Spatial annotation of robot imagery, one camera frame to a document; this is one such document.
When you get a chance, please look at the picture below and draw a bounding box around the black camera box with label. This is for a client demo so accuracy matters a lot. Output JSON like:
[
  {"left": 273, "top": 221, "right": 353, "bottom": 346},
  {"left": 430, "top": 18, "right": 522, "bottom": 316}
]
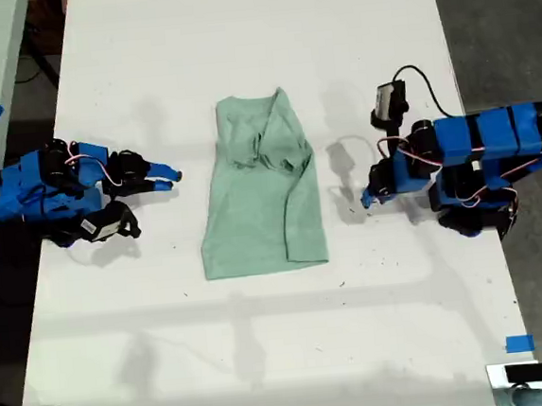
[{"left": 77, "top": 198, "right": 143, "bottom": 245}]

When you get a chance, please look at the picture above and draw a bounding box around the black camera cable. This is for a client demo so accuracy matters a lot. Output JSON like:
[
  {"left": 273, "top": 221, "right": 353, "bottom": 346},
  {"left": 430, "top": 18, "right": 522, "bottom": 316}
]
[{"left": 390, "top": 60, "right": 455, "bottom": 123}]

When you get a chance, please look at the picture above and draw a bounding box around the pale green T-shirt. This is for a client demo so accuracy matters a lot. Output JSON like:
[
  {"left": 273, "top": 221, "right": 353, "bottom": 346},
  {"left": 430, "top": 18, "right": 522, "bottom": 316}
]
[{"left": 187, "top": 83, "right": 332, "bottom": 282}]

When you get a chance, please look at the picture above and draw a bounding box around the small black box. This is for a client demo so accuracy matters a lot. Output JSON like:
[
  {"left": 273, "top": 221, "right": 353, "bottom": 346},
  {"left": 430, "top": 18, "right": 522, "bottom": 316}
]
[{"left": 503, "top": 362, "right": 542, "bottom": 387}]

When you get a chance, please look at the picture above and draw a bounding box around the black camera stalk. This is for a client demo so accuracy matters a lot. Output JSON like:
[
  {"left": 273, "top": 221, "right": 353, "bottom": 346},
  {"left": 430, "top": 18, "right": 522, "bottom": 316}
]
[{"left": 384, "top": 121, "right": 404, "bottom": 154}]

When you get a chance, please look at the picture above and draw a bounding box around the black grey camera box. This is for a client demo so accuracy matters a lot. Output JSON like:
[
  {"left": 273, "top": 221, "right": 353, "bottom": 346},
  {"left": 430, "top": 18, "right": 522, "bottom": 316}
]
[{"left": 366, "top": 79, "right": 411, "bottom": 132}]

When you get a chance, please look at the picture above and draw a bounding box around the short blue tape strip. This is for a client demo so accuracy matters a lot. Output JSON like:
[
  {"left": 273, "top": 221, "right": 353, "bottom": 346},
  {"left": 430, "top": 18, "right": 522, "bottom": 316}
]
[{"left": 504, "top": 332, "right": 536, "bottom": 355}]

